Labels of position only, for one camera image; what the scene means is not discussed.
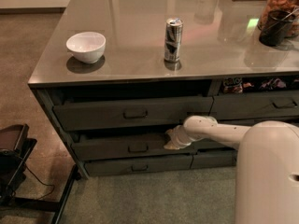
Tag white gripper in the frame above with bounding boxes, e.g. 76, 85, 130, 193
164, 125, 193, 150

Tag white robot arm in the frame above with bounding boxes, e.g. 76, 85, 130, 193
164, 116, 299, 224

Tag snack bags in drawer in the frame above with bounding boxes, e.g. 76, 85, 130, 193
221, 76, 299, 93

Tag grey drawer cabinet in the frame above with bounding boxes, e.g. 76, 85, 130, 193
29, 0, 299, 177

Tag silver drink can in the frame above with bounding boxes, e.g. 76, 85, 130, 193
164, 18, 183, 63

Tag white ceramic bowl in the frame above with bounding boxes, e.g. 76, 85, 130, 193
66, 32, 106, 63

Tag black stand with tray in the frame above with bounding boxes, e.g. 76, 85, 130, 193
0, 124, 81, 224

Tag black cup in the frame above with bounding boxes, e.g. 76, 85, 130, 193
259, 10, 295, 47

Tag glass snack jar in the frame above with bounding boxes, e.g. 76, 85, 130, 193
258, 0, 299, 38

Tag black cable on floor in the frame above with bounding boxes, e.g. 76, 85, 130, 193
12, 163, 56, 203

